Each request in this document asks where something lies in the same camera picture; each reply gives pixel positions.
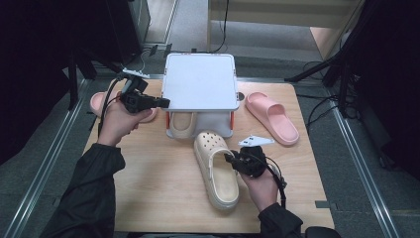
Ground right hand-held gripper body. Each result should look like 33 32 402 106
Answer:
232 134 276 179

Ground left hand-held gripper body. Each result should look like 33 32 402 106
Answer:
118 66 157 115

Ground beige clog with holes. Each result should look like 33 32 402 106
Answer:
193 130 241 211
168 111 199 140

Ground pink slide slipper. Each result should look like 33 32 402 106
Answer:
244 91 301 147
89 90 159 124

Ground white two-tier shoe rack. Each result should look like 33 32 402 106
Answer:
159 53 241 140

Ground person's right hand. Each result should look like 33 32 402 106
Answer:
239 168 280 213

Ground person's left hand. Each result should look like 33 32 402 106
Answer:
96 90 155 148

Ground black power adapter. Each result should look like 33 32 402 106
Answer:
149 43 173 59

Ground black tripod stand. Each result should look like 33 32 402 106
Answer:
284 0 368 117
63 46 137 111

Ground light wooden cabinet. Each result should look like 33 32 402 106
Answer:
206 0 367 61

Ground left hand-held gripper black cable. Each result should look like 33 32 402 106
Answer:
97 76 129 137

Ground hand-held gripper black cable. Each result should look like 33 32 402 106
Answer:
97 76 129 137
262 156 288 210

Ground right hand-held gripper black cable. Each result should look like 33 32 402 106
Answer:
262 156 288 210

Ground white floor cable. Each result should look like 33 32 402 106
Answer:
119 49 147 75

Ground black floor cables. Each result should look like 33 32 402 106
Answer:
295 59 362 129

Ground hanging black cable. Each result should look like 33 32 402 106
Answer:
210 0 231 55

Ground metal floor rail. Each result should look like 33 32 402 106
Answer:
329 105 401 238
2 78 93 238

